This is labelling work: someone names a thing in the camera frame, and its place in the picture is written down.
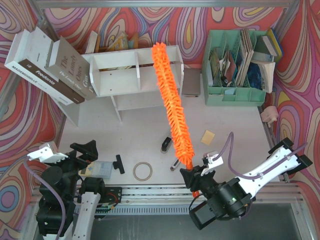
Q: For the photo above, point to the mint green desk organizer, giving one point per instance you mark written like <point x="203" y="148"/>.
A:
<point x="232" y="95"/>

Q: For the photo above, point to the The Lonely Ones book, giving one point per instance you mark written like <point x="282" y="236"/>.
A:
<point x="71" y="68"/>

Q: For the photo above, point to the black T-shaped clip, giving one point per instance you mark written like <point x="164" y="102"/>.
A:
<point x="118" y="164"/>

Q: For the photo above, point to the white wooden bookshelf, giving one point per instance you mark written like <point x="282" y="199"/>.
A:
<point x="126" y="77"/>

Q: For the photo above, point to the black silver pen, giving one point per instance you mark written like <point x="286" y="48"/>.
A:
<point x="174" y="165"/>

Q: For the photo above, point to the black white stapler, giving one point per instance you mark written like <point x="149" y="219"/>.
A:
<point x="166" y="144"/>

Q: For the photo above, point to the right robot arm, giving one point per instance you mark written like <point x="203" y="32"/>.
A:
<point x="282" y="159"/>

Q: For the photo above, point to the grey notebook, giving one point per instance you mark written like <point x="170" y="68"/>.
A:
<point x="191" y="82"/>

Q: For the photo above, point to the yellow sticky note pad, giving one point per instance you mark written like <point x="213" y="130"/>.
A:
<point x="207" y="137"/>

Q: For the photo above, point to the white paperback book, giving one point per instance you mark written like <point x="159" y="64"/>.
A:
<point x="267" y="69"/>

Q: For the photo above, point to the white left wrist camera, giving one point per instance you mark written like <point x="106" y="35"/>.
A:
<point x="47" y="153"/>

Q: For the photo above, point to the white Mademoiselle book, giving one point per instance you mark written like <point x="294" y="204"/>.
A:
<point x="16" y="51"/>

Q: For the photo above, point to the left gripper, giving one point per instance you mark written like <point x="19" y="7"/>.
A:
<point x="75" y="159"/>

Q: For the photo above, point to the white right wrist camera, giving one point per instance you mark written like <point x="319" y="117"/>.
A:
<point x="211" y="160"/>

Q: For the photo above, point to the blue yellow book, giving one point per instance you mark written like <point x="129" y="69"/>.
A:
<point x="273" y="45"/>

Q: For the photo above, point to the brown Fredonia book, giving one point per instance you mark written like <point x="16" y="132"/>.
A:
<point x="34" y="59"/>

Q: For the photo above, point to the pink tape dispenser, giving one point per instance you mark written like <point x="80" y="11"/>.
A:
<point x="269" y="115"/>

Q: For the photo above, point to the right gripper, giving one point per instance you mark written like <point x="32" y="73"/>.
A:
<point x="196" y="177"/>

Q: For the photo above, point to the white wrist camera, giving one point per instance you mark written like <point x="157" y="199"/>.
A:
<point x="47" y="153"/>
<point x="211" y="160"/>

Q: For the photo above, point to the books behind shelf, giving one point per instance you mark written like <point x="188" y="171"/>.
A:
<point x="122" y="42"/>

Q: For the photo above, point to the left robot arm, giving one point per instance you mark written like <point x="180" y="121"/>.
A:
<point x="65" y="212"/>

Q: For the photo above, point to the orange microfiber duster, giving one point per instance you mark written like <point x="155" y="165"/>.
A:
<point x="182" y="142"/>

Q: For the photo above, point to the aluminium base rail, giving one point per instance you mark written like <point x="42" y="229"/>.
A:
<point x="275" y="192"/>

